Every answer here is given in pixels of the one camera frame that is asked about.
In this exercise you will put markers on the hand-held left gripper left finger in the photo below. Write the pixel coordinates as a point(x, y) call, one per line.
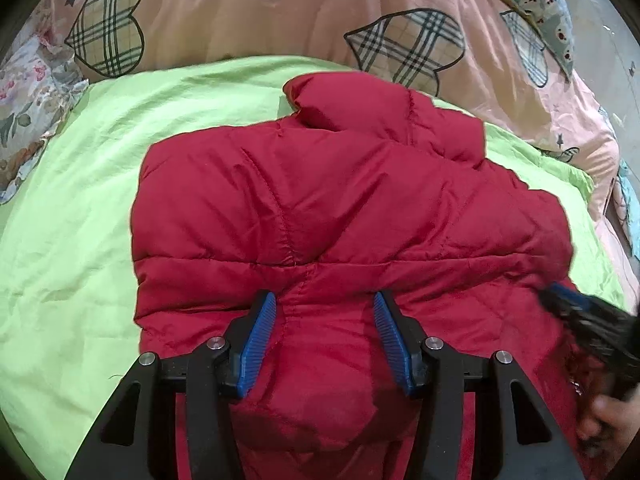
point(257, 340)

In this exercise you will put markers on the red puffer jacket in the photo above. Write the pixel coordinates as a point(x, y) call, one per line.
point(325, 200)

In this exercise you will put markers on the floral ruffled pillow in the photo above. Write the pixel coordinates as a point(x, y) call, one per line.
point(30, 85)

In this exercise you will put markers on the person's right hand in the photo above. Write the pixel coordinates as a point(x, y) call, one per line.
point(607, 417)

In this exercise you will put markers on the pink quilt with plaid hearts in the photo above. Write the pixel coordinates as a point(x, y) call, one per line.
point(260, 10)

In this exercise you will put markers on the light green bed sheet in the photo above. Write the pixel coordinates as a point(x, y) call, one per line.
point(75, 260)

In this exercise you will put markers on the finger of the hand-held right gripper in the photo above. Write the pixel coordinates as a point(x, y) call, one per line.
point(562, 300)

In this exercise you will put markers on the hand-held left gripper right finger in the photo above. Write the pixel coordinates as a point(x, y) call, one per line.
point(392, 340)

